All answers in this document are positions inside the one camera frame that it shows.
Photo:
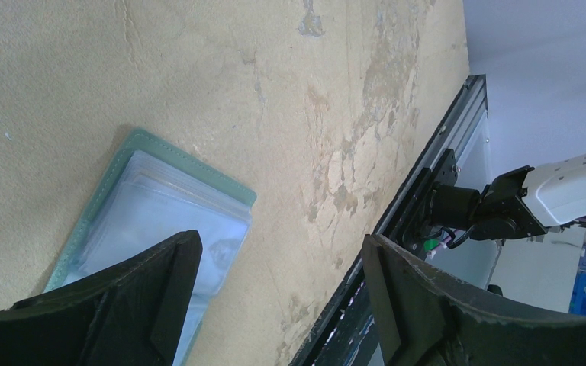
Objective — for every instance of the green card holder wallet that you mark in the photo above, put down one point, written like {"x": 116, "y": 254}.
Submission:
{"x": 150, "y": 191}

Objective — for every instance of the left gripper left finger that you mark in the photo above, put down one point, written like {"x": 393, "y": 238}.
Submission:
{"x": 131, "y": 313}

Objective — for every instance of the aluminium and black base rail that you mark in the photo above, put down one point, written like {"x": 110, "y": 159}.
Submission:
{"x": 345, "y": 332}

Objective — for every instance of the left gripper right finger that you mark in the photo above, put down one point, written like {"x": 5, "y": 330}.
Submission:
{"x": 426, "y": 316}

